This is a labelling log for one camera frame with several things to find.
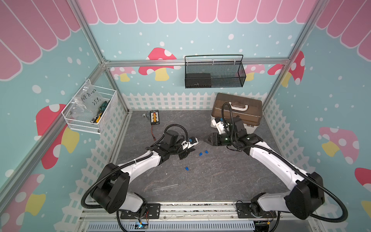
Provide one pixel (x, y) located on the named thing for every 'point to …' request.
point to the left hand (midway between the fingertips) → (192, 148)
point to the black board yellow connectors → (154, 117)
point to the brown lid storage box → (249, 109)
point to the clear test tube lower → (164, 186)
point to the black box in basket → (198, 80)
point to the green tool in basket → (95, 119)
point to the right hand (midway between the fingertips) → (205, 139)
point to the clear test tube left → (150, 171)
